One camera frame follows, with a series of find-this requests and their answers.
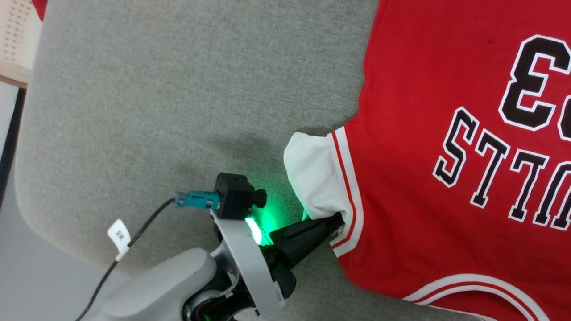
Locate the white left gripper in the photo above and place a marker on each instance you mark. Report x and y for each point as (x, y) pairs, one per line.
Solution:
(250, 267)

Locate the red white basketball jersey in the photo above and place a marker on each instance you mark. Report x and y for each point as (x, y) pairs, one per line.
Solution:
(424, 133)

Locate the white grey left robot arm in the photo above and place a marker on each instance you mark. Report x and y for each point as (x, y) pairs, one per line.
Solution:
(156, 285)

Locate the grey fabric sofa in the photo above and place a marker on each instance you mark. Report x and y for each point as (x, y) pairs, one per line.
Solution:
(156, 89)

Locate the plain red garment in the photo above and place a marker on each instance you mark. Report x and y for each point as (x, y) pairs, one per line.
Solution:
(40, 8)

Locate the beige laundry basket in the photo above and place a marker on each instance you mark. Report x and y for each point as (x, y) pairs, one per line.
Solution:
(15, 35)

